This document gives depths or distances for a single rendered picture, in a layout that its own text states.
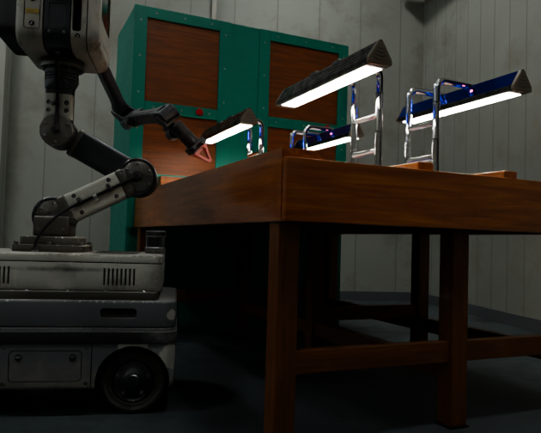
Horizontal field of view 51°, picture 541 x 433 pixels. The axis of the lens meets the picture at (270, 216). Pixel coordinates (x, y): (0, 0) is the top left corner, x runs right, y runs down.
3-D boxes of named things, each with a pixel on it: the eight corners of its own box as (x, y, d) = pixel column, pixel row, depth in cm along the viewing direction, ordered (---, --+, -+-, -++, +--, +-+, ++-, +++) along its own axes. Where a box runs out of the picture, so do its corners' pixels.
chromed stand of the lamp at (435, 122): (435, 203, 195) (438, 74, 197) (399, 205, 213) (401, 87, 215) (477, 205, 203) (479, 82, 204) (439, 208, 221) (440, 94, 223)
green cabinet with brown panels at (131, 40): (128, 178, 304) (135, 3, 308) (111, 186, 354) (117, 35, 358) (345, 193, 361) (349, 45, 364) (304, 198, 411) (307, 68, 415)
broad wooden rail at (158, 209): (281, 221, 140) (282, 146, 141) (133, 227, 305) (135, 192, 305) (323, 222, 145) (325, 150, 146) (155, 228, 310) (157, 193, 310)
